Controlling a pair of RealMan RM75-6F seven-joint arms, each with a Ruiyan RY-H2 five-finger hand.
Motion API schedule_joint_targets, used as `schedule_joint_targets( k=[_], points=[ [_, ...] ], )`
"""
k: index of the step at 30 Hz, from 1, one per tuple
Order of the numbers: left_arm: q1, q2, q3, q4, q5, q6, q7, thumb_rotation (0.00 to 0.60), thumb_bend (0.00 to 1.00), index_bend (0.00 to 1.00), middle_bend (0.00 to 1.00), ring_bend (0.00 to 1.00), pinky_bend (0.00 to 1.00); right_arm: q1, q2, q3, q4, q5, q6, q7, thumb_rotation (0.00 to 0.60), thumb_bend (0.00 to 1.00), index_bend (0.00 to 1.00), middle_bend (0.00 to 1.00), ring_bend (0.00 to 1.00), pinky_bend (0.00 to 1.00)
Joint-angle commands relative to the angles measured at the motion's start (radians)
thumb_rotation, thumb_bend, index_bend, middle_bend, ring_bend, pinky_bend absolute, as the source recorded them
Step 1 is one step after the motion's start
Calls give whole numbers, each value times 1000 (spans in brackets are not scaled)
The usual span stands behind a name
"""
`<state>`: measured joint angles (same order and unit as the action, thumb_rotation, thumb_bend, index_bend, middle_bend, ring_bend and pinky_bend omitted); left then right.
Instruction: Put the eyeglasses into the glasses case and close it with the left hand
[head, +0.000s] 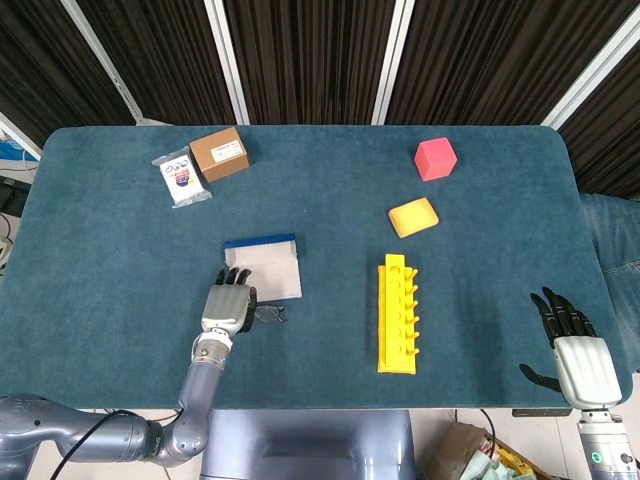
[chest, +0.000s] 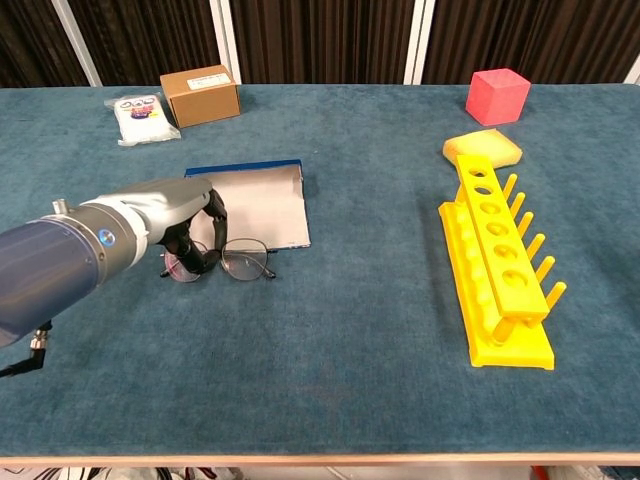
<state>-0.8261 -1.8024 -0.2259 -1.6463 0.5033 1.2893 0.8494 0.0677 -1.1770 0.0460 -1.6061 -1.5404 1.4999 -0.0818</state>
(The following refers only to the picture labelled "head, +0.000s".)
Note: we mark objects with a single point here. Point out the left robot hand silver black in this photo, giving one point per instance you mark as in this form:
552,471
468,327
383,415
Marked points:
227,307

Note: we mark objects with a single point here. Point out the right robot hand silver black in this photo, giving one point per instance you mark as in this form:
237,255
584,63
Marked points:
587,370

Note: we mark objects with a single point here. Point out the thin-framed eyeglasses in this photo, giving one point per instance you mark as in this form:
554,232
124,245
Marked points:
270,315

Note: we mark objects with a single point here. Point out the grey glasses case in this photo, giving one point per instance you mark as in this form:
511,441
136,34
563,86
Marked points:
275,270

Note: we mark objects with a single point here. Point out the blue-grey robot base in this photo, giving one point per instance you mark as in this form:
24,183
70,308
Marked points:
305,445

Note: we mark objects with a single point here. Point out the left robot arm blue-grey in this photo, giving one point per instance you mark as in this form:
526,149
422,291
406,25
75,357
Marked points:
200,385

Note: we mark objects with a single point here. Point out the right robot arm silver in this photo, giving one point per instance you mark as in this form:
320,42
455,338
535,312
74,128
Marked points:
605,445

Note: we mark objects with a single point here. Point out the brown cardboard box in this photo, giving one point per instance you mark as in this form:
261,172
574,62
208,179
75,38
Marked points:
220,157

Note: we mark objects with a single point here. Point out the white plastic packet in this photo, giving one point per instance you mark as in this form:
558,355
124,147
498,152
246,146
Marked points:
182,182

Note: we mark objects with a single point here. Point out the teal table cloth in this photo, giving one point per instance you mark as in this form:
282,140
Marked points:
325,200

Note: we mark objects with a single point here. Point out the yellow test tube rack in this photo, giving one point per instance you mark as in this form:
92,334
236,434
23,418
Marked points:
392,325

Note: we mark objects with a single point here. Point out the yellow sponge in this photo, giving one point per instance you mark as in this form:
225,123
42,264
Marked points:
414,217

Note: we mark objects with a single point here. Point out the red foam cube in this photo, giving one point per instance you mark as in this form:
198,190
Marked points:
435,160

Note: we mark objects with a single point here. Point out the white aluminium partition post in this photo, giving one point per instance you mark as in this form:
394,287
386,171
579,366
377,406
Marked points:
17,132
395,60
595,70
227,60
102,60

